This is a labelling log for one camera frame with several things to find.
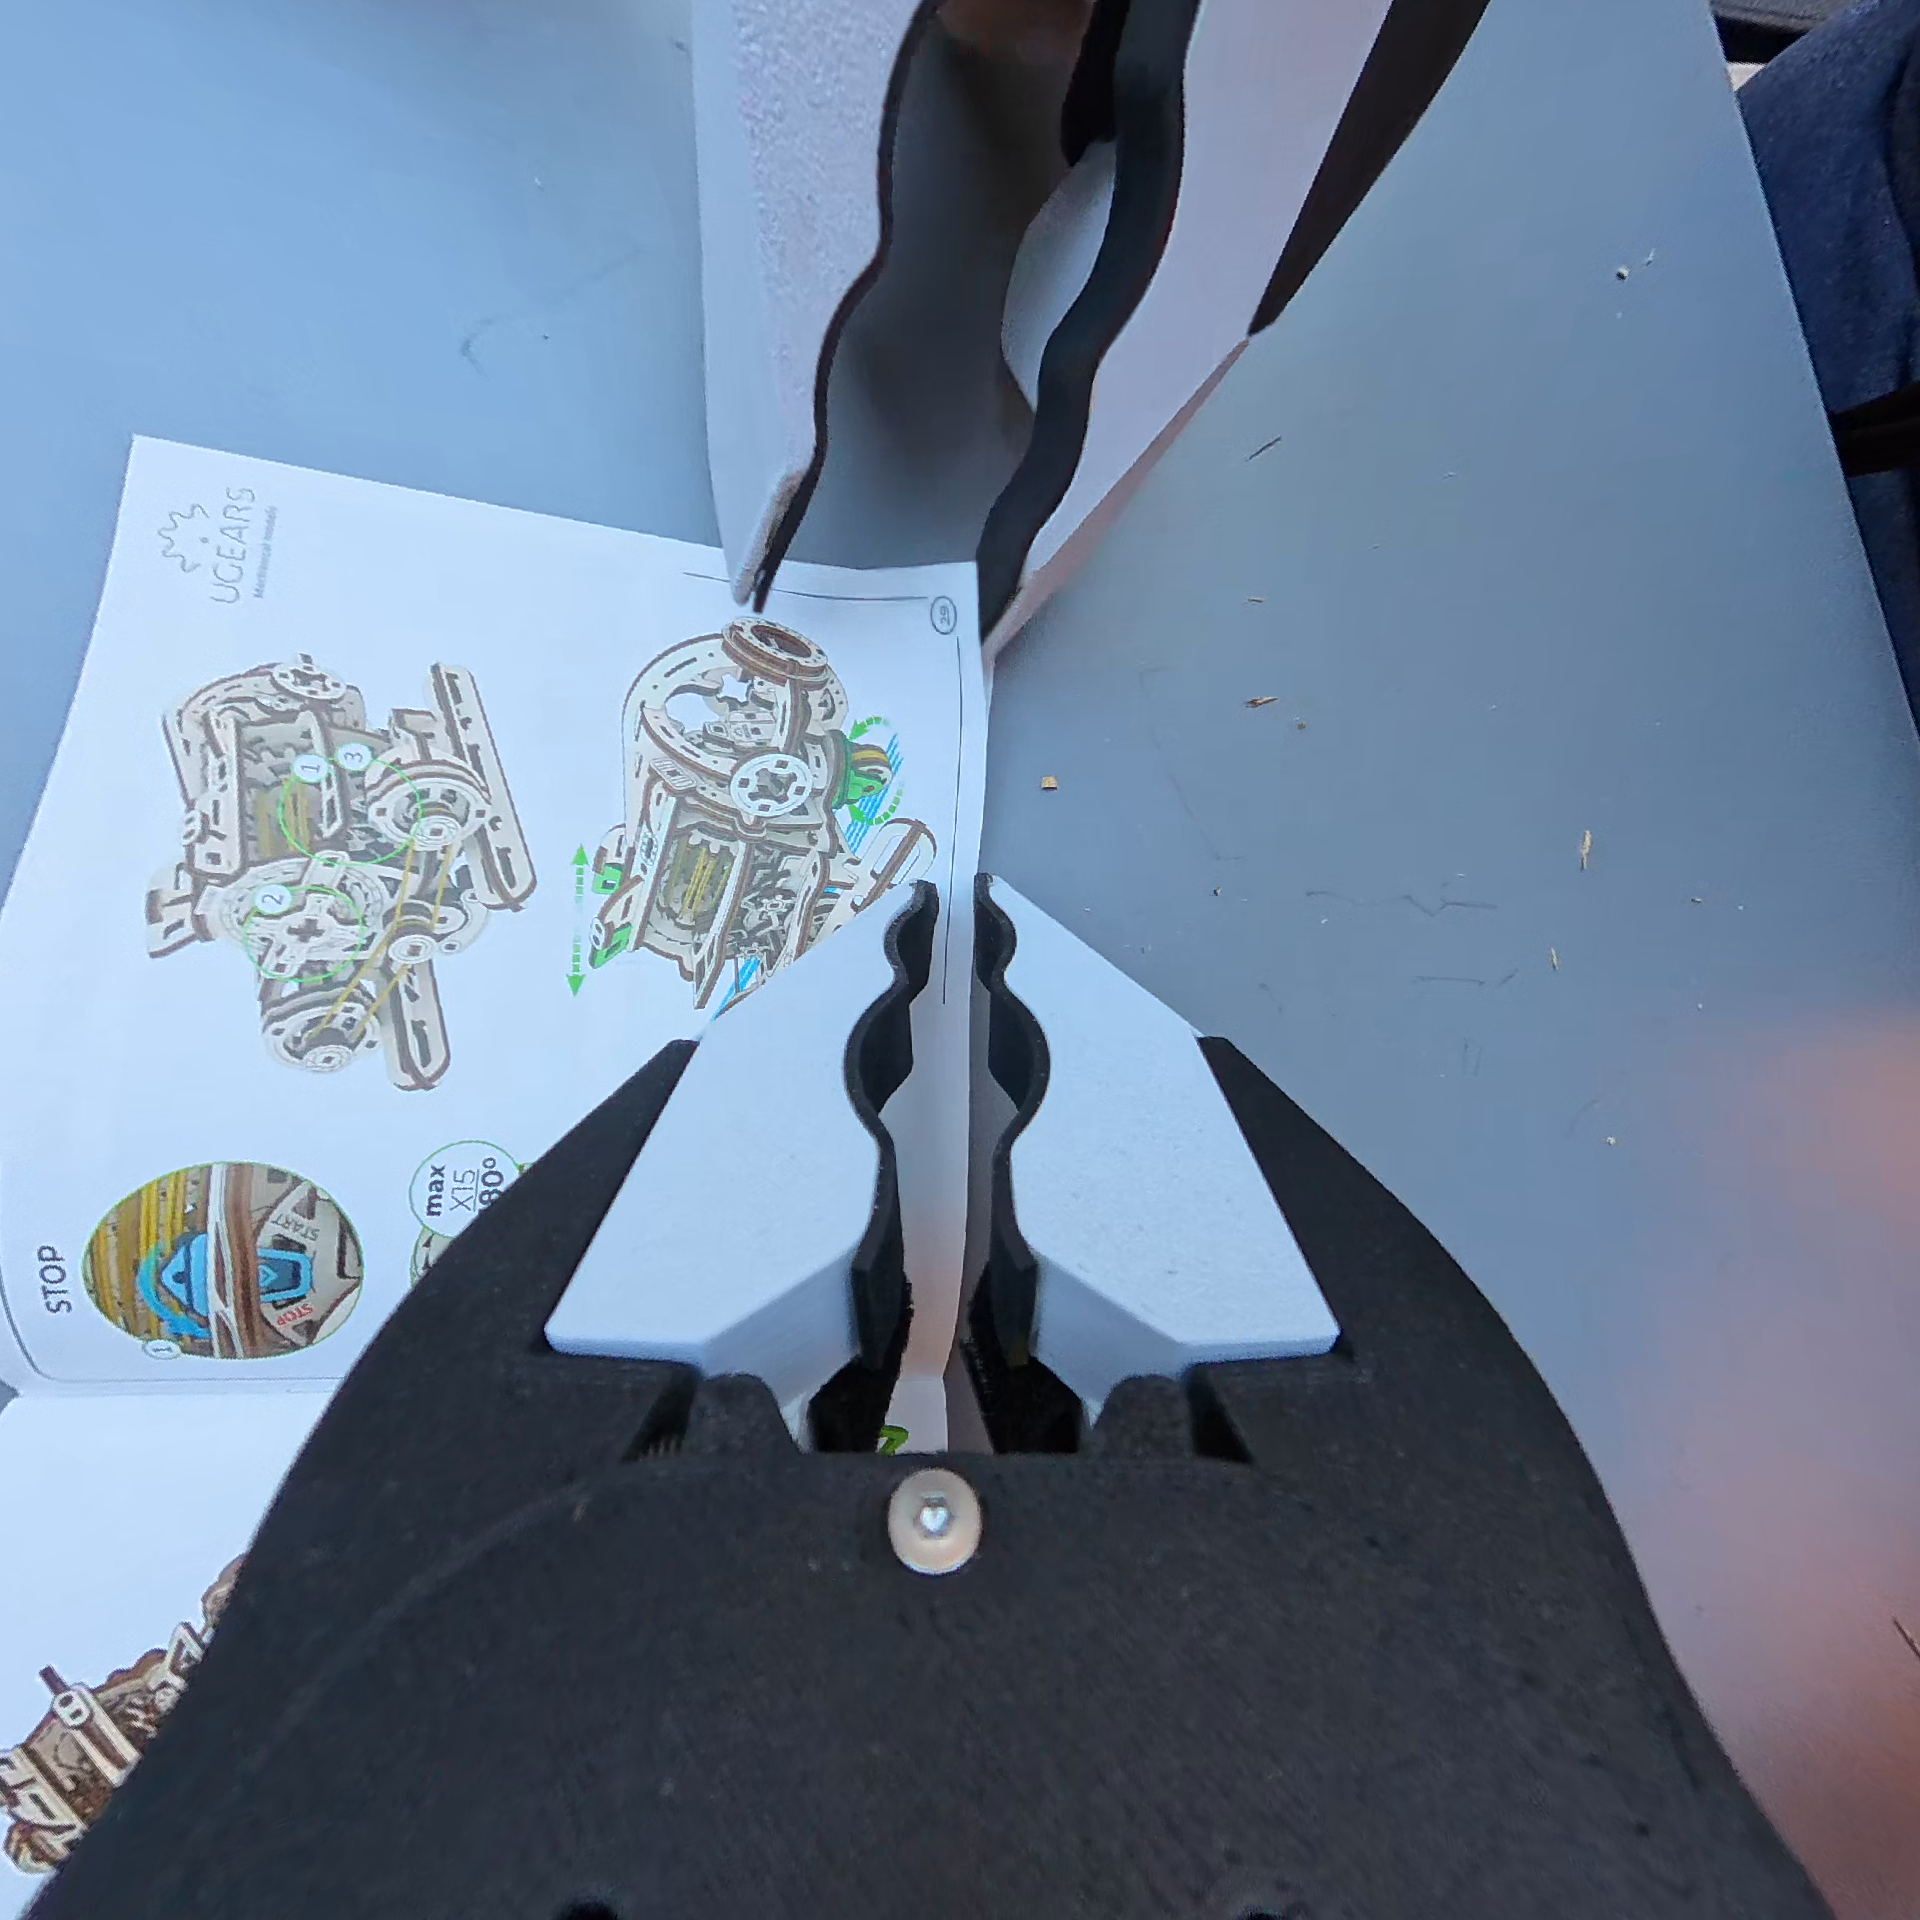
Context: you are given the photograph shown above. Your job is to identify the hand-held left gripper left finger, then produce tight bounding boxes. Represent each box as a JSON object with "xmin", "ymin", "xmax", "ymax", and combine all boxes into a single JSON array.
[{"xmin": 547, "ymin": 879, "xmax": 944, "ymax": 1409}]

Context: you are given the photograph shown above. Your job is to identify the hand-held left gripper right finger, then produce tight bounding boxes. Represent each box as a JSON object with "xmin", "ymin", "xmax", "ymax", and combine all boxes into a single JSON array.
[{"xmin": 964, "ymin": 871, "xmax": 1346, "ymax": 1416}]

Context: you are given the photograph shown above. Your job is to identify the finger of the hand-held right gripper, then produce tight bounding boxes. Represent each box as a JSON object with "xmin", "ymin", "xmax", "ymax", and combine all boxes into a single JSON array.
[
  {"xmin": 978, "ymin": 0, "xmax": 1490, "ymax": 651},
  {"xmin": 701, "ymin": 0, "xmax": 937, "ymax": 615}
]

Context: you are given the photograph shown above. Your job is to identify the illustrated instruction booklet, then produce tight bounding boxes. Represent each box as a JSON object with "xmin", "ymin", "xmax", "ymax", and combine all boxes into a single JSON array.
[{"xmin": 0, "ymin": 435, "xmax": 993, "ymax": 1879}]

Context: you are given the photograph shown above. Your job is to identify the person's dark blue trousers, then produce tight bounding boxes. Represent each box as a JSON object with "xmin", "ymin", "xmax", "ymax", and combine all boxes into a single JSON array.
[{"xmin": 1729, "ymin": 0, "xmax": 1920, "ymax": 478}]

